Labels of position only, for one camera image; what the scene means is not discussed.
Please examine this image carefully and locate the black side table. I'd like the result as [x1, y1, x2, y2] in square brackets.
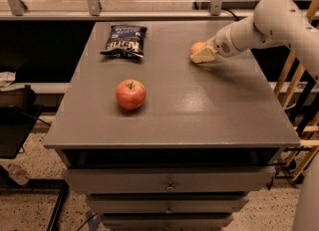
[0, 85, 43, 159]

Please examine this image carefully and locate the orange fruit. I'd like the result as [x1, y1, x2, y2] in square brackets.
[190, 42, 205, 55]

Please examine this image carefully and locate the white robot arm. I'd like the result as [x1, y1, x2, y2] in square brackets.
[190, 0, 319, 81]

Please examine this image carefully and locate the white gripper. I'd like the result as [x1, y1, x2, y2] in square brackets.
[190, 25, 240, 64]

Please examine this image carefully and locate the grey drawer cabinet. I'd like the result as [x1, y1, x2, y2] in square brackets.
[45, 21, 299, 231]

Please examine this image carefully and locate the red apple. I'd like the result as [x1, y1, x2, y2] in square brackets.
[116, 80, 147, 111]

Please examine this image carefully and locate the dark blue chip bag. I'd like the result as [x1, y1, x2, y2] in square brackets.
[101, 25, 148, 58]

